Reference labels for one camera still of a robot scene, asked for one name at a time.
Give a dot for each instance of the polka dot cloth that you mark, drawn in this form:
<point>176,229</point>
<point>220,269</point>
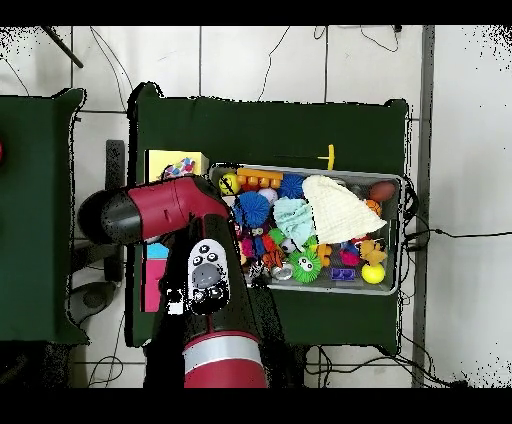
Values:
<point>180,168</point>

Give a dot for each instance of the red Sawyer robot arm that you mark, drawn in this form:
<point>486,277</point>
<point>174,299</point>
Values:
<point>160,208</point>

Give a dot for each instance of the wooden box with three holes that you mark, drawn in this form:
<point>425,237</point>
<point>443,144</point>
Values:
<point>160,160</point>

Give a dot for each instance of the shallow silver mesh bin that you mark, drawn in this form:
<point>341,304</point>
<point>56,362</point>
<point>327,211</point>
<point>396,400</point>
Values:
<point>392,248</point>

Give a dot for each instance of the large blue spiky ball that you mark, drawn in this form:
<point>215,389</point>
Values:
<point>254,210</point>

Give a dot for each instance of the white baseball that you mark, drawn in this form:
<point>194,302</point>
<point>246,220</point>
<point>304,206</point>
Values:
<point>268,195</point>

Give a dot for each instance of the orange toy building brick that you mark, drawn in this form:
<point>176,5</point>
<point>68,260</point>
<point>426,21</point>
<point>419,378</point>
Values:
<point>258,176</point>

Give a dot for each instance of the light blue waffle cloth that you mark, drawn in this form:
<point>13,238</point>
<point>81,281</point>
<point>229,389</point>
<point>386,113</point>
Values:
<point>294,220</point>

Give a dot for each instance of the yellow smiley face ball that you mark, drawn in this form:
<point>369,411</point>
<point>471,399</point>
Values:
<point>229,184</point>

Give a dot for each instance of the small blue spiky ball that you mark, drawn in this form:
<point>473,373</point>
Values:
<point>291,186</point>

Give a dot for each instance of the green spiky ball with eyes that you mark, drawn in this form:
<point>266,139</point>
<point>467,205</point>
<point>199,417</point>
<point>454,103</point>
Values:
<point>306,266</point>

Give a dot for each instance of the cream waffle cloth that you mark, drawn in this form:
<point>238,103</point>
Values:
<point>340,212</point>

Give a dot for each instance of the dark green table cloth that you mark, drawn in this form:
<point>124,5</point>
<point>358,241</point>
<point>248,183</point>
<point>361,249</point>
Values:
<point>260,128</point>
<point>36,260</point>

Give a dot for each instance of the brown plush toy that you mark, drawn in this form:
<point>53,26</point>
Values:
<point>372,251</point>

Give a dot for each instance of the black panel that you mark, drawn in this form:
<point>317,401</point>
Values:
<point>115,160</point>

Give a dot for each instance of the dark rounded stand base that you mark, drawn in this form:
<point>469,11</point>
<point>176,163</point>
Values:
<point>94,298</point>

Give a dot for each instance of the black rod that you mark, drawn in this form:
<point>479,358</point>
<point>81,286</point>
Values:
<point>64,48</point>

